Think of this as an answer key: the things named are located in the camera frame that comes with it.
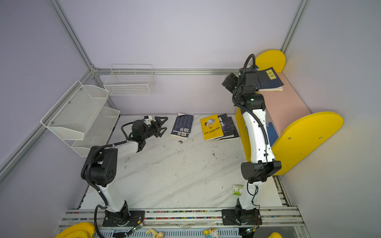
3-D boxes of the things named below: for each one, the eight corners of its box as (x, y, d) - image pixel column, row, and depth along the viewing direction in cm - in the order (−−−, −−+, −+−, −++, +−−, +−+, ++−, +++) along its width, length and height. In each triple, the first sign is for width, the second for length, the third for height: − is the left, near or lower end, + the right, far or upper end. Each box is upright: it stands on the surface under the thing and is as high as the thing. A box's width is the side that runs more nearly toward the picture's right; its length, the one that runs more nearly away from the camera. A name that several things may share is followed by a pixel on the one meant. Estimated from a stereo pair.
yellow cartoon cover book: (204, 140, 107) (205, 137, 104) (199, 119, 120) (199, 116, 117) (223, 137, 108) (224, 134, 105) (216, 117, 121) (217, 114, 118)
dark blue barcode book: (170, 134, 110) (169, 133, 108) (178, 114, 124) (178, 112, 122) (187, 138, 108) (187, 136, 106) (194, 117, 122) (194, 115, 120)
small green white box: (232, 196, 82) (234, 193, 79) (231, 187, 86) (233, 184, 82) (243, 196, 82) (245, 193, 79) (241, 187, 86) (243, 184, 82)
